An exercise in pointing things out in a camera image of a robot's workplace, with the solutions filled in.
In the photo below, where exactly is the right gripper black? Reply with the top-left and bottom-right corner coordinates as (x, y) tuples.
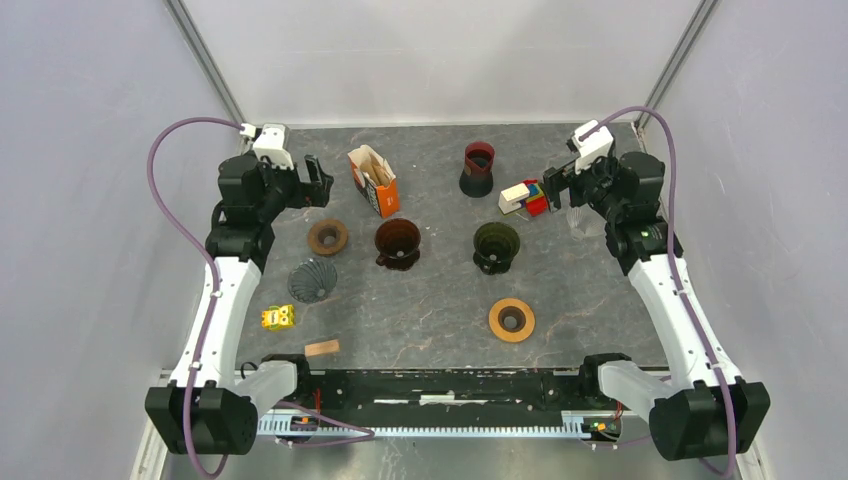
(538, 151), (625, 222)

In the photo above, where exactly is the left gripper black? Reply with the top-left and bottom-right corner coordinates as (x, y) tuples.
(256, 154), (333, 221)

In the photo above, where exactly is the orange coffee filter box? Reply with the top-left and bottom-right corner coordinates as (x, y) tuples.
(347, 144), (400, 219)

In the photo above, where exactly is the clear glass dripper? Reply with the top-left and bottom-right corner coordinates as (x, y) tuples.
(566, 205), (606, 240)

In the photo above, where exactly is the brown glass dripper cup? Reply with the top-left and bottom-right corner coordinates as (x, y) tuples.
(374, 218), (421, 271)

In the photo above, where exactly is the light orange wooden ring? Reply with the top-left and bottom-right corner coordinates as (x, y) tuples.
(488, 298), (537, 344)

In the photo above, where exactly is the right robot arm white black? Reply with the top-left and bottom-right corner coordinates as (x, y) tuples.
(543, 152), (771, 460)

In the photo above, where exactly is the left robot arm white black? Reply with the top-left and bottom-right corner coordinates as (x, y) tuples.
(145, 153), (334, 455)

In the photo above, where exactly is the green glass dripper cup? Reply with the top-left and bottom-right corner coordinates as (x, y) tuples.
(473, 222), (521, 275)

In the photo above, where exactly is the grey ribbed dripper cone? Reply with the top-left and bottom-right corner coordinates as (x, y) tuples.
(287, 258), (338, 304)

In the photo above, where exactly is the colourful toy block stack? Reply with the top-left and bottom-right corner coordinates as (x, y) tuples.
(498, 179), (549, 217)

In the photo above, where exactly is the dark red black carafe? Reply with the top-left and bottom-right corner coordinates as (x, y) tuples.
(459, 141), (495, 198)

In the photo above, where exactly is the yellow green toy figure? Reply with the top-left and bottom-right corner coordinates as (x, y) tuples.
(260, 304), (296, 331)

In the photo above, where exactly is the flat wooden block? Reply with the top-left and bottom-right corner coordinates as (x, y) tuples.
(304, 339), (341, 358)

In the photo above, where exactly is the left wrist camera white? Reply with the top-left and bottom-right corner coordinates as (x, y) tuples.
(252, 124), (295, 171)

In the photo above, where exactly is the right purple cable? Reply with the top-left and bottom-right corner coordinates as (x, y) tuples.
(580, 105), (739, 478)

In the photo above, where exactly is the purple cable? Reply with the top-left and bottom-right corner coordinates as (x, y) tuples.
(146, 117), (257, 480)
(580, 105), (739, 478)

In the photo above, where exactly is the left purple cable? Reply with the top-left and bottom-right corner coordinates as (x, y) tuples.
(146, 117), (257, 480)

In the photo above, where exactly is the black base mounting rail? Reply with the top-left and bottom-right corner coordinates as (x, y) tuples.
(286, 368), (622, 429)

